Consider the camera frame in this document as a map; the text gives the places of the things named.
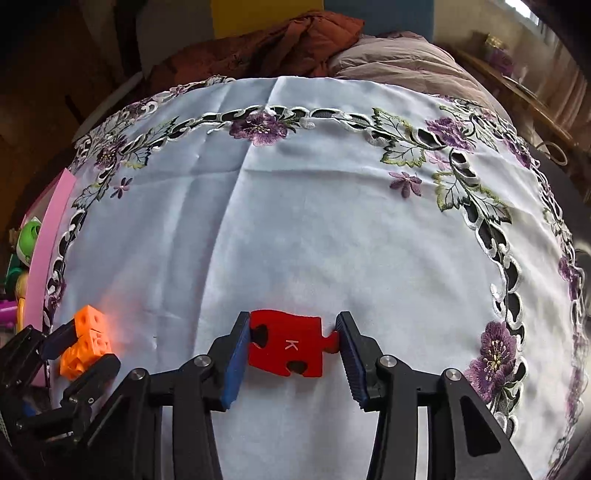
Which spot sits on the beige curtain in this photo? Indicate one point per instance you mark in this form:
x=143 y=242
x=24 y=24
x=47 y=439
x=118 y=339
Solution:
x=572 y=92

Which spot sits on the large window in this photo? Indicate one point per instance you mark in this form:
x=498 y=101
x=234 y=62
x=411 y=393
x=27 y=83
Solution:
x=535 y=14

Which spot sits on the purple perforated toy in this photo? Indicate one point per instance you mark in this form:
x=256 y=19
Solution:
x=8 y=318

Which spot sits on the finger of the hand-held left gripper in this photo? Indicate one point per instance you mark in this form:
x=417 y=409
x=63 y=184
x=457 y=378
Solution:
x=62 y=339
x=99 y=369

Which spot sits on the grey yellow blue sofa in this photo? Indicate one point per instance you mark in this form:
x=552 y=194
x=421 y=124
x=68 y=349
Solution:
x=268 y=11

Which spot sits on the red puzzle piece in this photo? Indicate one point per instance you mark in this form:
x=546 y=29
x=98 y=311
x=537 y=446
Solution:
x=281 y=350

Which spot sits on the wooden wardrobe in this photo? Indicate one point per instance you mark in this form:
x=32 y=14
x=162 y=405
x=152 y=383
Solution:
x=55 y=92

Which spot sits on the yellow egg toy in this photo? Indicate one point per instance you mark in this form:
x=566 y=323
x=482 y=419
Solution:
x=22 y=290

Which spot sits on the orange holed cube block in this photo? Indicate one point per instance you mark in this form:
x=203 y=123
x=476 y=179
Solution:
x=87 y=344

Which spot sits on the pink edged white tray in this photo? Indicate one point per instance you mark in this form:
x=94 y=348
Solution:
x=51 y=230

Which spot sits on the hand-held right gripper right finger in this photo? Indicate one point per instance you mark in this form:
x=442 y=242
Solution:
x=351 y=369

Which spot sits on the green and white round case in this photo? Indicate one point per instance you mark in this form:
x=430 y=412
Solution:
x=28 y=240

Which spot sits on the pale pink duvet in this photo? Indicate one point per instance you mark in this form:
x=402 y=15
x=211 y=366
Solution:
x=406 y=64

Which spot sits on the embroidered floral tablecloth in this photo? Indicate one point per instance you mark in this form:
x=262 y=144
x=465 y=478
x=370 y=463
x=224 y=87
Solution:
x=323 y=230

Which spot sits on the rust quilted jacket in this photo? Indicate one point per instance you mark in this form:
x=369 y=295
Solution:
x=286 y=50

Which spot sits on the purple gift box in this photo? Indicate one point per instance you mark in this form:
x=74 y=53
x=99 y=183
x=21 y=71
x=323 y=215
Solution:
x=498 y=57

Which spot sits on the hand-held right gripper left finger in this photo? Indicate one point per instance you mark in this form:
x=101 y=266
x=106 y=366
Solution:
x=235 y=364

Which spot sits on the wooden windowsill desk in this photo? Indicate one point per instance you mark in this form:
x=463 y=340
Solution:
x=531 y=101

